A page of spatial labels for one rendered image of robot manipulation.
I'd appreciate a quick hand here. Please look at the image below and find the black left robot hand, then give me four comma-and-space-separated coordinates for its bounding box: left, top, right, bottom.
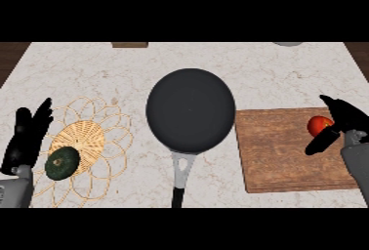
0, 97, 55, 177

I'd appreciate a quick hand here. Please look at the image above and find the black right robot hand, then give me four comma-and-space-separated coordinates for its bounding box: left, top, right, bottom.
305, 94, 369, 156

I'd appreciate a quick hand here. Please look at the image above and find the red tomato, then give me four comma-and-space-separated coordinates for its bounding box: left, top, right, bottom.
308, 115, 337, 138

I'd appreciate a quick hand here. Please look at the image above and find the brown wooden cutting board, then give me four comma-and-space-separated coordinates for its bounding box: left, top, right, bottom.
234, 106, 364, 194

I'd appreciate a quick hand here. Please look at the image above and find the dark grey frying pan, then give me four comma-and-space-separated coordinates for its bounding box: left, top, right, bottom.
145, 67, 238, 209

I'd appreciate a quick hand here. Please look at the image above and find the dark green round squash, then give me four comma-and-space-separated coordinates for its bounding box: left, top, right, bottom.
44, 146, 83, 182

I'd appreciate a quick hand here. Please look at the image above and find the woven wicker flower placemat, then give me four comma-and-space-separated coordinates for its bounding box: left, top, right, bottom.
32, 96, 137, 209

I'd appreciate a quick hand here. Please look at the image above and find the pale grey round object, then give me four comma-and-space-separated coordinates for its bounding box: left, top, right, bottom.
274, 41, 306, 48

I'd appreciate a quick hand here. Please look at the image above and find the brown wooden block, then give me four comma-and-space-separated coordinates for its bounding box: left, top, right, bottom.
111, 41, 151, 49

